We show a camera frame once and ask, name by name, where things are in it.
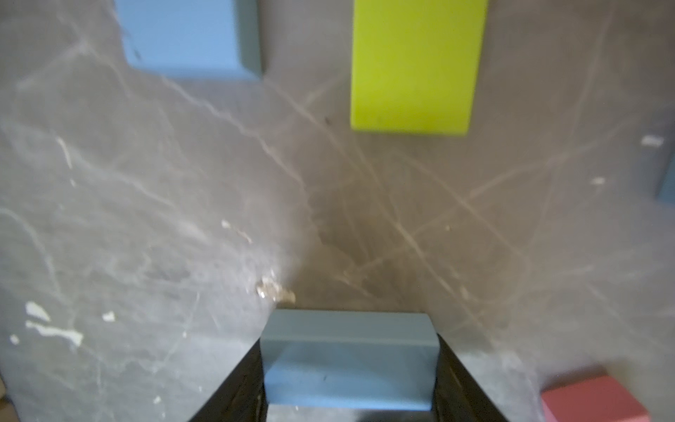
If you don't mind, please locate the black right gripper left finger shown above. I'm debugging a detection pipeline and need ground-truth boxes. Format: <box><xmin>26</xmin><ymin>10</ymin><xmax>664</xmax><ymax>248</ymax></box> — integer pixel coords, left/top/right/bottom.
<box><xmin>190</xmin><ymin>340</ymin><xmax>268</xmax><ymax>422</ymax></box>

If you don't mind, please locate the light blue short block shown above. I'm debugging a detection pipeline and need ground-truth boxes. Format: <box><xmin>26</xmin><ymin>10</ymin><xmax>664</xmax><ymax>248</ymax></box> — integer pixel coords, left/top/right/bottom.
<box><xmin>657</xmin><ymin>158</ymin><xmax>675</xmax><ymax>206</ymax></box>

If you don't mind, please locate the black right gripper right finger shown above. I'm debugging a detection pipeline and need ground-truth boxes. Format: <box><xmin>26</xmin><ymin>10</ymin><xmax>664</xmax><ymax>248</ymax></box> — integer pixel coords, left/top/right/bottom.
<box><xmin>432</xmin><ymin>334</ymin><xmax>507</xmax><ymax>422</ymax></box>

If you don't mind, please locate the light blue long block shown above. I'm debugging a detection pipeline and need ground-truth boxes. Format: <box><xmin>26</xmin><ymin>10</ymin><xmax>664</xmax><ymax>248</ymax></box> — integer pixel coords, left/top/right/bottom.
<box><xmin>115</xmin><ymin>0</ymin><xmax>263</xmax><ymax>80</ymax></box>

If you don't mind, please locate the green block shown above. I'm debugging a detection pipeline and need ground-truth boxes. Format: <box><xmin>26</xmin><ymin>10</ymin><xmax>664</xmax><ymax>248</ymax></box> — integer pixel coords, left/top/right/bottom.
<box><xmin>350</xmin><ymin>0</ymin><xmax>489</xmax><ymax>135</ymax></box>

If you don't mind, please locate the pink block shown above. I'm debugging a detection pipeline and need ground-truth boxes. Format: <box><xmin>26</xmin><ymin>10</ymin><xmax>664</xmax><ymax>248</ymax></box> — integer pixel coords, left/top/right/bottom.
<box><xmin>541</xmin><ymin>376</ymin><xmax>651</xmax><ymax>422</ymax></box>

